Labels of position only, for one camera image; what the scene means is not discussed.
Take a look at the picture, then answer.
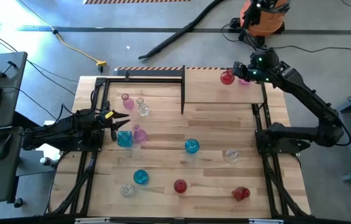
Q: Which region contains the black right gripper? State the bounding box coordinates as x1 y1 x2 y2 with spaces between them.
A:
232 62 259 82

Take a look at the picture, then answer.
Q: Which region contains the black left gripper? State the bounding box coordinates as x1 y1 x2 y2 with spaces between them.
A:
96 108 131 131

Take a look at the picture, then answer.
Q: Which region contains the red cone vase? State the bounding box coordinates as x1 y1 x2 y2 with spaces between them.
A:
220 68 236 86

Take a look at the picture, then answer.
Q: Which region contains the blue square bottle vase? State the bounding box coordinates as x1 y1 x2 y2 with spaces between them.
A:
117 130 134 148

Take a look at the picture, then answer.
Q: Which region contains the pink ribbed cone vase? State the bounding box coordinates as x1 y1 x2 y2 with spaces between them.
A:
132 123 149 144

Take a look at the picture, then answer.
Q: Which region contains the clear hexagonal vase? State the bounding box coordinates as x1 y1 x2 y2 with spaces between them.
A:
136 97 151 117

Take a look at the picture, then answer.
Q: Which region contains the blue round vase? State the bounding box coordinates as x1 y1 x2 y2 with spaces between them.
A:
184 138 200 154

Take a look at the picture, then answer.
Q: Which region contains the clear ribbed jar vase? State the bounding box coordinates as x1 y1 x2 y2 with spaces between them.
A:
224 148 240 164

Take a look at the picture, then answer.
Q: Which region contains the red ribbed bottle vase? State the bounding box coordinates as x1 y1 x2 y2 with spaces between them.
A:
173 179 188 194

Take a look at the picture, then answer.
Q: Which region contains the pink bulb vase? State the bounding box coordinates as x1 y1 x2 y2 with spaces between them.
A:
121 93 135 110

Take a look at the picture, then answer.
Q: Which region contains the orange shop vacuum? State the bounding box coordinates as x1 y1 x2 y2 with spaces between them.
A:
240 0 291 38

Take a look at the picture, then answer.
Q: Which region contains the black mat hazard stripe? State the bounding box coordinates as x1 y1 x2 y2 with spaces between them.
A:
114 66 226 77

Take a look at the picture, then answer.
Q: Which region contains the blue diamond-pattern vase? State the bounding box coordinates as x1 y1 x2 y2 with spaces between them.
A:
133 169 150 185

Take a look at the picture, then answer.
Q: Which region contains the clear round vase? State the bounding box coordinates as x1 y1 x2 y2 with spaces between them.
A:
119 184 135 198

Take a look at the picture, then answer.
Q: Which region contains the white sheet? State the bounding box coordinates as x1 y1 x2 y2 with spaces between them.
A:
35 119 63 160

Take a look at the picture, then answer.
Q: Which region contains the small bottle white cap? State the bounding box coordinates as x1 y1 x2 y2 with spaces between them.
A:
39 157 59 168

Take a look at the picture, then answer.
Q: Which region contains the black computer mouse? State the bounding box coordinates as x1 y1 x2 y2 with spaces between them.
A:
0 133 12 161

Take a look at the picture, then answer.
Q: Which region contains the dark red faceted vase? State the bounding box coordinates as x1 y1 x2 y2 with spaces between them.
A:
232 186 251 202

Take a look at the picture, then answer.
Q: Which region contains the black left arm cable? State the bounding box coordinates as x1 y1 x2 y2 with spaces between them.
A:
55 89 108 125

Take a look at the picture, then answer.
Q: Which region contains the black aluminium table frame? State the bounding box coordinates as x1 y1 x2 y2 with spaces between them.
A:
47 76 312 224

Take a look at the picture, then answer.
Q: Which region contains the yellow extension cable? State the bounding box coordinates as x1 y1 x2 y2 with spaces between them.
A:
18 0 108 68

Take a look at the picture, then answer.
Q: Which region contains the black vacuum hose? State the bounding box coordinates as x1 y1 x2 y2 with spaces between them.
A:
138 0 226 60

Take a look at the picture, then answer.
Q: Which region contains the black floor cable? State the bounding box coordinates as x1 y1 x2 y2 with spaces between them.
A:
271 45 351 53

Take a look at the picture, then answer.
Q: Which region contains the white bracket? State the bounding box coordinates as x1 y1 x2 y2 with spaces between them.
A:
75 217 111 224
249 218 284 224

